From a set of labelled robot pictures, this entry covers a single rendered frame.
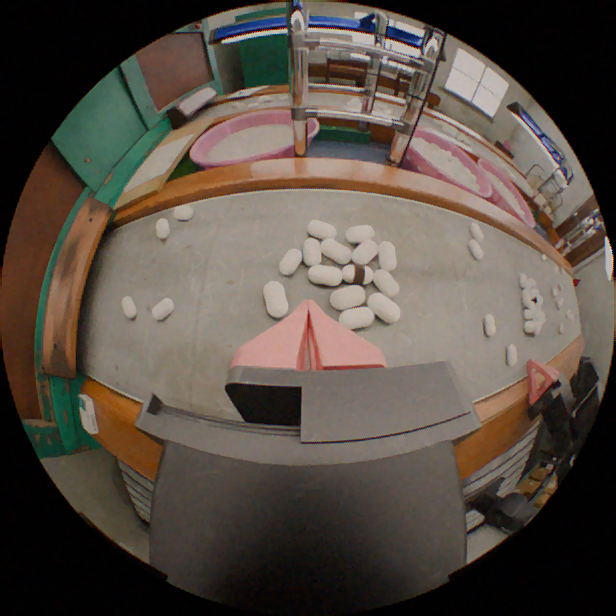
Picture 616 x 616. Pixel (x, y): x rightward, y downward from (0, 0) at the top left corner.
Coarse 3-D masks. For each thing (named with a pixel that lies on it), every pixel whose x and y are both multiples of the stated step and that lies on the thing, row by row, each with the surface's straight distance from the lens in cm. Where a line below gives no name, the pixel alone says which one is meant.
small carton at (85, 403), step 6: (78, 396) 42; (84, 396) 41; (84, 402) 39; (90, 402) 40; (84, 408) 40; (90, 408) 40; (84, 414) 41; (90, 414) 40; (84, 420) 42; (90, 420) 40; (84, 426) 43; (90, 426) 41; (96, 426) 41; (90, 432) 41; (96, 432) 42
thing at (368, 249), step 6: (366, 240) 23; (360, 246) 22; (366, 246) 22; (372, 246) 22; (354, 252) 22; (360, 252) 21; (366, 252) 22; (372, 252) 22; (354, 258) 21; (360, 258) 21; (366, 258) 21; (360, 264) 22
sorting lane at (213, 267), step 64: (256, 192) 30; (320, 192) 29; (128, 256) 39; (192, 256) 27; (256, 256) 23; (448, 256) 31; (512, 256) 50; (128, 320) 32; (192, 320) 24; (256, 320) 21; (448, 320) 26; (512, 320) 40; (576, 320) 125; (128, 384) 32; (192, 384) 24
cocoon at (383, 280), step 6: (378, 270) 21; (384, 270) 21; (378, 276) 21; (384, 276) 21; (390, 276) 21; (378, 282) 21; (384, 282) 21; (390, 282) 21; (378, 288) 22; (384, 288) 21; (390, 288) 21; (396, 288) 21; (384, 294) 21; (390, 294) 21; (396, 294) 21
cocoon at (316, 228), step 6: (312, 222) 23; (318, 222) 23; (312, 228) 23; (318, 228) 22; (324, 228) 22; (330, 228) 22; (312, 234) 23; (318, 234) 22; (324, 234) 22; (330, 234) 22; (336, 234) 23
